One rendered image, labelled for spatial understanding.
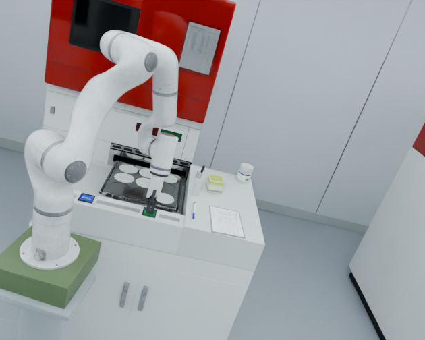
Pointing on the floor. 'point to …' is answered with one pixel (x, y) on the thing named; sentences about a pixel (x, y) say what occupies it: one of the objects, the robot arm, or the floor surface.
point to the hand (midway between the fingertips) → (150, 208)
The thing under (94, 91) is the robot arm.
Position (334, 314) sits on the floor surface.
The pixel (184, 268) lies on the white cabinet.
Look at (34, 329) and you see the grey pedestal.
